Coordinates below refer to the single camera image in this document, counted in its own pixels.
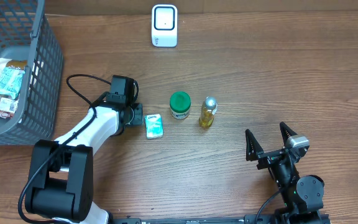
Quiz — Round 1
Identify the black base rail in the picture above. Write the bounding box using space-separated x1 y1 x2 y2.
54 213 331 224

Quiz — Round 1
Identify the yellow dish soap bottle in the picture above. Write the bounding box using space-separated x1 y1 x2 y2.
199 96 218 128

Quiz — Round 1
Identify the teal snack packet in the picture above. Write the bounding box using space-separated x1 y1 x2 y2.
0 67 25 100

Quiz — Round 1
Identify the grey plastic mesh basket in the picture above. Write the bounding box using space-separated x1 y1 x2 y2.
0 1 63 145

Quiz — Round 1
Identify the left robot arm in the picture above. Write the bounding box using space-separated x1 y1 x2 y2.
17 75 143 223

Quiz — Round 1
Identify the white barcode scanner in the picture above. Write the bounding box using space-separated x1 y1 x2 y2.
151 4 178 48

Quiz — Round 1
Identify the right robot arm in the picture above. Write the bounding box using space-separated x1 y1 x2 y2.
245 122 329 223

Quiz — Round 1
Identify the brown white snack wrapper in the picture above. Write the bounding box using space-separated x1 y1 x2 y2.
0 58 27 119

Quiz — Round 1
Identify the green lid jar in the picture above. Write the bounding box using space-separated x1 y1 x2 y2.
170 91 191 119

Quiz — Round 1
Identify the teal white tissue pack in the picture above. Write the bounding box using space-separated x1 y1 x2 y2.
145 114 163 139

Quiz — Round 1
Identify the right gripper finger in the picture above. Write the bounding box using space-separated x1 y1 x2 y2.
246 129 264 161
280 121 297 145

